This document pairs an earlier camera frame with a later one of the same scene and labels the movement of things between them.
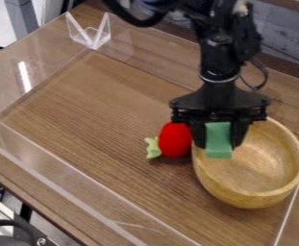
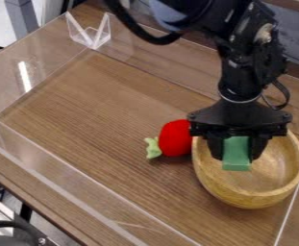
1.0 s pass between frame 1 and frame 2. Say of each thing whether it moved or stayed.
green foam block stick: moved
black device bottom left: stayed
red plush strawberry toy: stayed
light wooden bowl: stayed
